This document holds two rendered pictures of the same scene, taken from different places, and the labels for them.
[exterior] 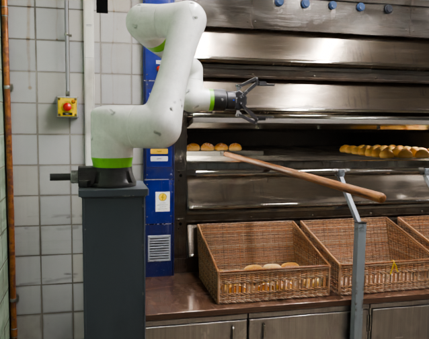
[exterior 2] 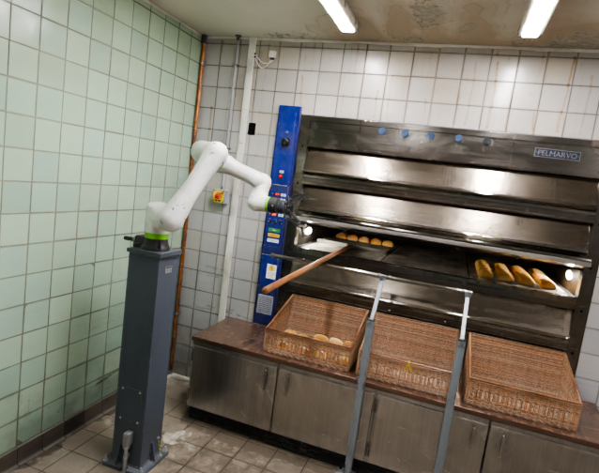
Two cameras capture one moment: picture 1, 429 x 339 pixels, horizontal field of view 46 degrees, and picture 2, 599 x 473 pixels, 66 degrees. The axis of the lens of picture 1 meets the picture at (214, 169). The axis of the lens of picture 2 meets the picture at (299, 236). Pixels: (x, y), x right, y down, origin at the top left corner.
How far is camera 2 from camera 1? 159 cm
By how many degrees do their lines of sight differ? 31
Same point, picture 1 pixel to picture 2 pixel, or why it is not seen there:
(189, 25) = (206, 158)
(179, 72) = (189, 187)
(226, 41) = (335, 160)
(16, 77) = not seen: hidden behind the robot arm
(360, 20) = (456, 150)
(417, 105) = (506, 234)
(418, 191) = (499, 313)
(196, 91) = (255, 197)
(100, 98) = (242, 192)
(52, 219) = (205, 267)
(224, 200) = (316, 281)
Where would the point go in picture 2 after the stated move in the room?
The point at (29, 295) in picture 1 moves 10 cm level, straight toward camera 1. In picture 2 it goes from (186, 313) to (180, 316)
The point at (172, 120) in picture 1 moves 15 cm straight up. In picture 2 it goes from (170, 216) to (173, 185)
